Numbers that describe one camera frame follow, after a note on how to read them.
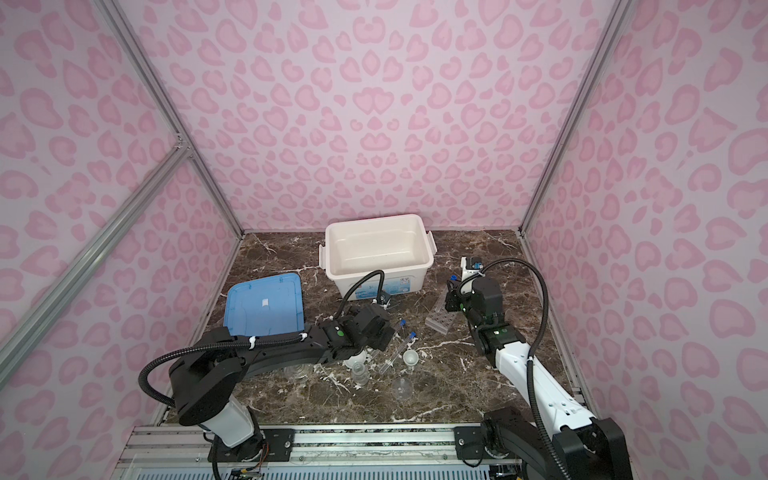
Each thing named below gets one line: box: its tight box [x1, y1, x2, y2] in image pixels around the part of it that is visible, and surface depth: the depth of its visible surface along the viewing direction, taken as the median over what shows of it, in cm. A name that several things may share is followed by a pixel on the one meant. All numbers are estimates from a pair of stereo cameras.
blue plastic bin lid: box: [224, 273, 305, 337], surface depth 100 cm
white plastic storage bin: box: [319, 214, 438, 299], surface depth 103 cm
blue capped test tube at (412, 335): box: [379, 331, 417, 375], surface depth 90 cm
